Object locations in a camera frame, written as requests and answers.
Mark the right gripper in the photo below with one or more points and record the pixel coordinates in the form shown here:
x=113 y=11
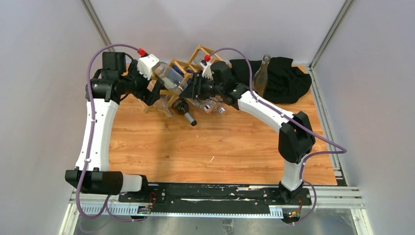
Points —
x=194 y=90

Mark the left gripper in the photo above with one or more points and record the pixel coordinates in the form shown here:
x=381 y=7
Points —
x=145 y=94

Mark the clear bottle pale label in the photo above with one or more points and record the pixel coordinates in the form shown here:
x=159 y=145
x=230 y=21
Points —
x=170 y=78

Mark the clear bottle black gold label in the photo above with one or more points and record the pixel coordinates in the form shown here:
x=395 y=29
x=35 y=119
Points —
x=260 y=78

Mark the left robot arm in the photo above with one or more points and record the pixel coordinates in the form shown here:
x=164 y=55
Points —
x=109 y=85

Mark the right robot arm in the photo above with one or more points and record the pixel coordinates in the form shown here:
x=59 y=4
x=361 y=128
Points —
x=295 y=139

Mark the small clear bottle lower left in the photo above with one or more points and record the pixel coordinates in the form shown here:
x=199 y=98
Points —
x=162 y=105

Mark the blue square bottle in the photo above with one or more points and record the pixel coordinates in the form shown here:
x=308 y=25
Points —
x=204 y=105
x=187 y=72

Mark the dark brown wine bottle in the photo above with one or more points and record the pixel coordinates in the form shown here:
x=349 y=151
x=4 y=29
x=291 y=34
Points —
x=181 y=107

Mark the wooden wine rack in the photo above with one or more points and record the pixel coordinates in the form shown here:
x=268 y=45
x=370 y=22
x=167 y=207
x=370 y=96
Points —
x=199 y=54

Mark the black cloth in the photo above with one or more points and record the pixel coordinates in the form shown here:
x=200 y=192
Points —
x=285 y=85

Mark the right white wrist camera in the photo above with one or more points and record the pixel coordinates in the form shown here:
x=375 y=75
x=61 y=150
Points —
x=206 y=72

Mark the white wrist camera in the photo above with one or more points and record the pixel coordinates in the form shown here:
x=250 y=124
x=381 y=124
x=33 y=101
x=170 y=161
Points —
x=206 y=72
x=145 y=65

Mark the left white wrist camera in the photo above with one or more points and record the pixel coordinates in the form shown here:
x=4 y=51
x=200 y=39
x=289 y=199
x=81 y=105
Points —
x=145 y=65

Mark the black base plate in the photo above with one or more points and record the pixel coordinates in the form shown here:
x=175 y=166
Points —
x=217 y=198

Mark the aluminium rail frame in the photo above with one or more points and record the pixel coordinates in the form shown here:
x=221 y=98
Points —
x=323 y=197

